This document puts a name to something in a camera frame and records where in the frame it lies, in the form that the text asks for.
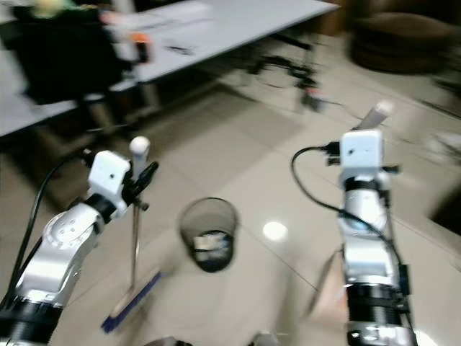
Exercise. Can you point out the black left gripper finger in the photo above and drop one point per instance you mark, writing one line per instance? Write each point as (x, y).
(151, 173)

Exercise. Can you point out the broom with blue bristles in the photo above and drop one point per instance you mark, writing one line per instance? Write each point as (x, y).
(135, 245)

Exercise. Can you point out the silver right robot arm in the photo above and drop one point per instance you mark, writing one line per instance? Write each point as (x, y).
(367, 259)

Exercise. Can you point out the black mesh wastebasket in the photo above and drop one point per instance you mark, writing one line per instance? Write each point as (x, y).
(196, 216)

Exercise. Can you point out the white paper trash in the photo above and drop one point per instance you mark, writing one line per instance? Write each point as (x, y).
(210, 241)

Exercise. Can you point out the orange-topped small bottle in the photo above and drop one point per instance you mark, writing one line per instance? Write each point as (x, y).
(142, 47)

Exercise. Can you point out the small black pen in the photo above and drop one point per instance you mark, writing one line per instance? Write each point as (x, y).
(180, 50)

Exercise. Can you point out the black office chair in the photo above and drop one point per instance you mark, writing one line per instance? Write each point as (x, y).
(65, 58)

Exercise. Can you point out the grey left robot foot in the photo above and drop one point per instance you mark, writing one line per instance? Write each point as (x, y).
(167, 342)

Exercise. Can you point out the grey robot foot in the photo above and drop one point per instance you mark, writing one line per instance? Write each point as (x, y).
(167, 342)
(269, 339)

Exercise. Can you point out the long white table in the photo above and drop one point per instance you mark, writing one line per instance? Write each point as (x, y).
(230, 29)

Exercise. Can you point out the grey right robot foot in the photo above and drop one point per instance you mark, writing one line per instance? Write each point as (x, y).
(269, 339)

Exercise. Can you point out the brown round pouf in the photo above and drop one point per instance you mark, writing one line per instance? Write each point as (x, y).
(403, 40)

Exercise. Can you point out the black metal frame device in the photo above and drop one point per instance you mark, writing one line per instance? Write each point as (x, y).
(288, 68)

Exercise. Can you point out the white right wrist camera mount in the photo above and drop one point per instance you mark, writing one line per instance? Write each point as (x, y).
(361, 153)

